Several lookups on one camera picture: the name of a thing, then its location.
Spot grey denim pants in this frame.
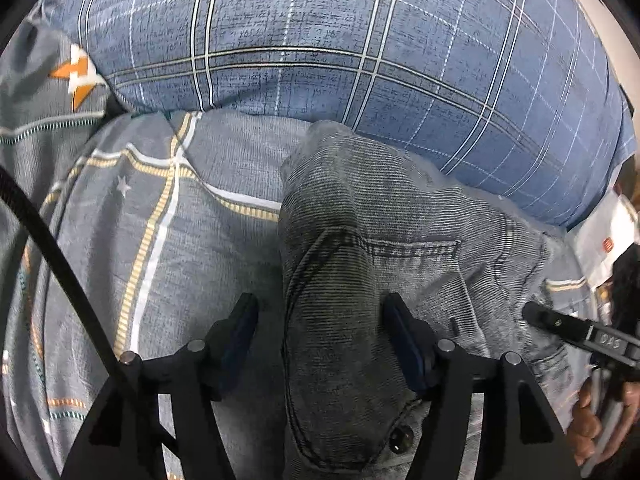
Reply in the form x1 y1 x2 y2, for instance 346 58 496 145
279 122 590 479

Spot person's right hand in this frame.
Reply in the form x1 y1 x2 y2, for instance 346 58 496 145
565 378 640 467

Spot white paper shopping bag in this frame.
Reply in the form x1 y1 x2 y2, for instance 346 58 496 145
568 188 639 290

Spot grey patterned bed sheet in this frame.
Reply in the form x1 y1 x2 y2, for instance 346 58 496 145
1 11 315 479

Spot blue plaid pillow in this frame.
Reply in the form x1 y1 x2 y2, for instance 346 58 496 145
43 0 636 228

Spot black cable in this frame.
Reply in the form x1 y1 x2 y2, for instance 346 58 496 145
0 164 132 391

